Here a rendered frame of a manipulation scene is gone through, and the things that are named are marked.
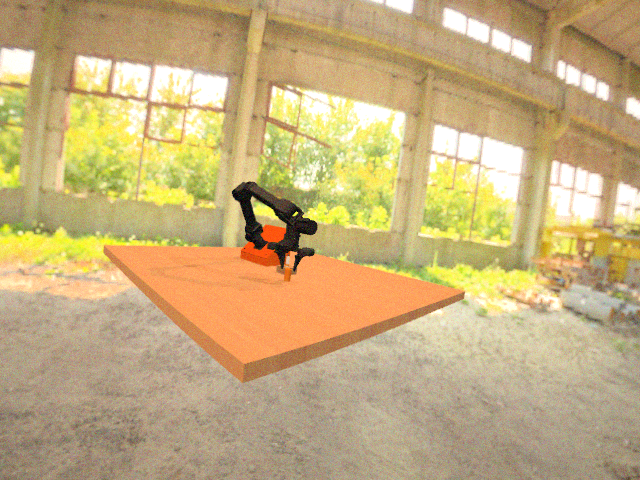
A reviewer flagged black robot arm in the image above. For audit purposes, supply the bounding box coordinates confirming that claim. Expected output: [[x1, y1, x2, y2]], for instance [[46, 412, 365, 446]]
[[232, 181, 317, 253]]

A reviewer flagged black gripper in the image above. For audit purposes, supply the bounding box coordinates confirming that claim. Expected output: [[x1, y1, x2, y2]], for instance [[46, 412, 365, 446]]
[[266, 231, 315, 271]]

